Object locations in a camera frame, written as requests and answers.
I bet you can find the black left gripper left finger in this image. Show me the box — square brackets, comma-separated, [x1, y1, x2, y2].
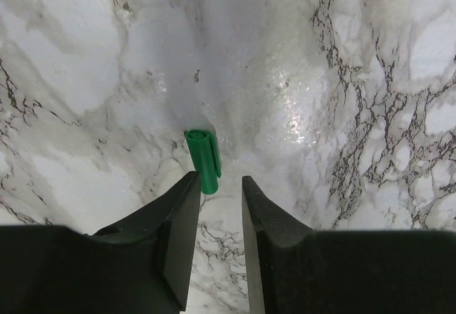
[1, 172, 200, 313]

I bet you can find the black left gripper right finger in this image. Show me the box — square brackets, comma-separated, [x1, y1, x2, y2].
[242, 176, 455, 313]

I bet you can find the green marker cap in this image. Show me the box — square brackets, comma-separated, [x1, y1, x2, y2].
[185, 130, 222, 195]

